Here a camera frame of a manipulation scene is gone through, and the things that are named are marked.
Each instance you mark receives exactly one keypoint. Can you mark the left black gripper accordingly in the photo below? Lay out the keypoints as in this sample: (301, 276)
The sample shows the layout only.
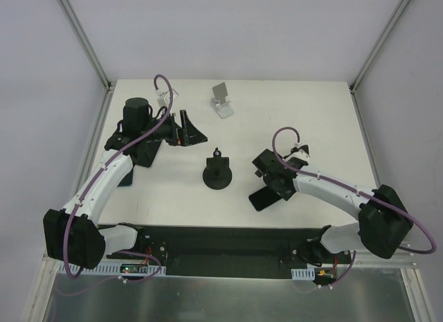
(178, 130)

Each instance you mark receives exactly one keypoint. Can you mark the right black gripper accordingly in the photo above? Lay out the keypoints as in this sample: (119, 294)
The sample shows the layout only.
(277, 189)

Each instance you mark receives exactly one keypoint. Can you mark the black round phone stand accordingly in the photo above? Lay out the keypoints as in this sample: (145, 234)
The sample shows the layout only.
(217, 174)

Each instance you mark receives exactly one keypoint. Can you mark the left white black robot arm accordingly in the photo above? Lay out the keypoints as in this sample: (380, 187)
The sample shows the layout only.
(71, 233)

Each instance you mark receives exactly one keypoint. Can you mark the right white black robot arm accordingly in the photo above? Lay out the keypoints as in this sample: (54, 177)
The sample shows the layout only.
(378, 228)

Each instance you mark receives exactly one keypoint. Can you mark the silver phone stand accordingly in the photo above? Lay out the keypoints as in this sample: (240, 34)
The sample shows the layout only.
(220, 102)

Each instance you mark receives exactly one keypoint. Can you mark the black stand left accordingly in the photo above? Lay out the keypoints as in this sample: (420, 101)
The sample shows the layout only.
(145, 153)

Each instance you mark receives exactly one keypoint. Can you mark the dark blue phone left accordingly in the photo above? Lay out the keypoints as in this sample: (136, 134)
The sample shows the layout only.
(127, 179)

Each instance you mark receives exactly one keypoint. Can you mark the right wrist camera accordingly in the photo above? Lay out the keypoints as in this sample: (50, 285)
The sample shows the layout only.
(301, 152)

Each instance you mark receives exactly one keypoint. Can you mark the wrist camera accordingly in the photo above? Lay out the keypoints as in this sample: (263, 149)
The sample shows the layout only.
(163, 98)
(301, 152)

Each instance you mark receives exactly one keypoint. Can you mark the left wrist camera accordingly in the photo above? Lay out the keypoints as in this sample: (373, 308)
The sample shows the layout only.
(163, 98)

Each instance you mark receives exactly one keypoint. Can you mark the right white cable duct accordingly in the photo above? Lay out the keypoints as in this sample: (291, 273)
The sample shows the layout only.
(303, 274)

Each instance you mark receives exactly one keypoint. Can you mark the white cable duct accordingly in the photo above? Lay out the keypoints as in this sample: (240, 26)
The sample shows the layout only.
(124, 269)
(303, 274)

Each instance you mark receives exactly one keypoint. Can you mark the aluminium rail right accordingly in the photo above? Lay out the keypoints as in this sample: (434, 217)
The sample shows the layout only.
(400, 260)

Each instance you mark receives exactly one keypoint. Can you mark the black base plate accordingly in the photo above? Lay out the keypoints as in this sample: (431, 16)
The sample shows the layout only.
(221, 251)

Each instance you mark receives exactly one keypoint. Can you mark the right aluminium frame post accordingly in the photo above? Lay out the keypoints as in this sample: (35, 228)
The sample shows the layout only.
(388, 29)

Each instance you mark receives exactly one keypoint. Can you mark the aluminium frame post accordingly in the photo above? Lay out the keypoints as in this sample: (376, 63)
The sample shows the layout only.
(84, 42)
(388, 29)

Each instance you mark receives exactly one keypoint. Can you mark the left white cable duct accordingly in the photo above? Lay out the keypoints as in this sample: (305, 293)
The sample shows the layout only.
(124, 269)

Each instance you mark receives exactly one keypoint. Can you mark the left aluminium frame post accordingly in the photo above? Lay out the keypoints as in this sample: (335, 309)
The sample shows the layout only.
(84, 42)

